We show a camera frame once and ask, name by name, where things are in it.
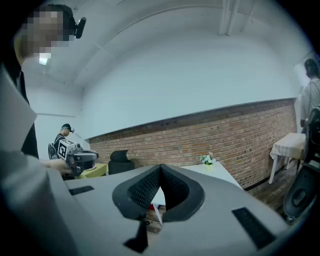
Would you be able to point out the person's head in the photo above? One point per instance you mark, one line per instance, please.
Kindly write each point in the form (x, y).
(42, 32)

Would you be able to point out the white ceiling pipe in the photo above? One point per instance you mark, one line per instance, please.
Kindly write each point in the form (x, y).
(227, 17)

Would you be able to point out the black and grey chair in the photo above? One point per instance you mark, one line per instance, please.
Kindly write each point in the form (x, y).
(302, 190)

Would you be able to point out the person's black shirt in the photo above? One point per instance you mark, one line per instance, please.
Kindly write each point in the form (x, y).
(28, 140)

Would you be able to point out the person's left forearm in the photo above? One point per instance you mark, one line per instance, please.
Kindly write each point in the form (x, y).
(53, 165)

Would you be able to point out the checked cloth table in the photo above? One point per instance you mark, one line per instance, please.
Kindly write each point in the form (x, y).
(287, 147)

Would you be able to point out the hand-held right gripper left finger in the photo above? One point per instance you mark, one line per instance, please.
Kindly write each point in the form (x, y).
(140, 195)

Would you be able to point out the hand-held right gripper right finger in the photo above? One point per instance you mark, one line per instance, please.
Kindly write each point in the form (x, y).
(182, 197)

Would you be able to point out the potted artificial flowers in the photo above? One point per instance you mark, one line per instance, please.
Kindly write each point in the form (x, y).
(208, 162)

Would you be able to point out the black head-worn camera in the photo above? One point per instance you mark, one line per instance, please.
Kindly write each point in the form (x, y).
(80, 27)

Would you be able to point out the yellow-green cloth table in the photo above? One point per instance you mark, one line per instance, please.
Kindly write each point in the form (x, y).
(95, 171)

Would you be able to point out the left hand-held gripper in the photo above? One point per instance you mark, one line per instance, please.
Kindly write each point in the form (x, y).
(80, 158)

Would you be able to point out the ceiling strip light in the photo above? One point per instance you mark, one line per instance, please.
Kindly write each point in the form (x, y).
(45, 59)

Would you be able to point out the black office chair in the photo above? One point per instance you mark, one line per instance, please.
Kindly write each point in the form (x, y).
(120, 162)

